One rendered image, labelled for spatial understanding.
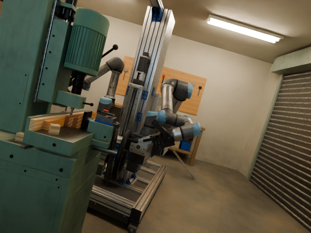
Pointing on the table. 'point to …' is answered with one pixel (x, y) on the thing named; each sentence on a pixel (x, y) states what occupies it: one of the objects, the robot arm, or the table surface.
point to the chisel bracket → (70, 100)
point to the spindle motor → (87, 41)
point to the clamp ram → (86, 119)
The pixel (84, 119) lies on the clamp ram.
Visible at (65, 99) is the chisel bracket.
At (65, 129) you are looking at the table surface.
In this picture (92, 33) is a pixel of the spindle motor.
